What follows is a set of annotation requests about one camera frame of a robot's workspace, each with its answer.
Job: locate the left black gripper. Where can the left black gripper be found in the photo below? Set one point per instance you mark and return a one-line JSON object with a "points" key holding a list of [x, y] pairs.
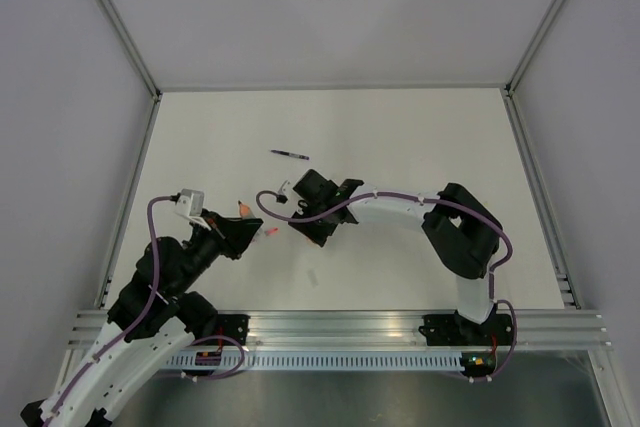
{"points": [[233, 234]]}

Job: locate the aluminium rail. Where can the aluminium rail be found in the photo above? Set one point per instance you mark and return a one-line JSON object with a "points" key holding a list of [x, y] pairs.
{"points": [[537, 330]]}

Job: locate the orange clear pen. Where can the orange clear pen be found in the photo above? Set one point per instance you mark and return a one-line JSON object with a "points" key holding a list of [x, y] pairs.
{"points": [[245, 211]]}

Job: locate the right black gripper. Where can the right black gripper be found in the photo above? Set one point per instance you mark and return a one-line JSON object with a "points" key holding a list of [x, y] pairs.
{"points": [[305, 228]]}

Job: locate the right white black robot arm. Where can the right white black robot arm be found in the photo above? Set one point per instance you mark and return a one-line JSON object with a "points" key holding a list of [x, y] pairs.
{"points": [[463, 234]]}

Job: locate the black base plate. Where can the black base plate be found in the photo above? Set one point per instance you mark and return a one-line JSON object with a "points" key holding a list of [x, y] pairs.
{"points": [[235, 326], [456, 331]]}

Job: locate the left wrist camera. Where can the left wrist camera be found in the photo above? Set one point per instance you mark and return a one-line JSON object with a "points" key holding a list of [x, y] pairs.
{"points": [[189, 203]]}

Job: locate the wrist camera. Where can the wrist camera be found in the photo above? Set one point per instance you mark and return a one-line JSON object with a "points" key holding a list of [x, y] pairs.
{"points": [[189, 203], [282, 194]]}

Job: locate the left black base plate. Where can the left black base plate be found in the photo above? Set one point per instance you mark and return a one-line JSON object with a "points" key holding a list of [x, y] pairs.
{"points": [[235, 326]]}

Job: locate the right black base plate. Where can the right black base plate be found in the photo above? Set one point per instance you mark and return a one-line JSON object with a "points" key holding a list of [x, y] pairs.
{"points": [[456, 331]]}

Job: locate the purple pen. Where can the purple pen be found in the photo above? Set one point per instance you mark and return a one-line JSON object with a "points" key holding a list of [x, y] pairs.
{"points": [[289, 154]]}

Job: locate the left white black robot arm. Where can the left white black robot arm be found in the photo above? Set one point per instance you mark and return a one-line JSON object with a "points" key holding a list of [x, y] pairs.
{"points": [[156, 315]]}

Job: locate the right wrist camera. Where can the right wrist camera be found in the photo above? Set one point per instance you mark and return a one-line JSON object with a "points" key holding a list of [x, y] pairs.
{"points": [[282, 194]]}

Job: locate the white slotted cable duct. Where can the white slotted cable duct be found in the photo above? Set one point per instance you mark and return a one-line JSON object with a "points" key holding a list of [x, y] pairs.
{"points": [[307, 361]]}

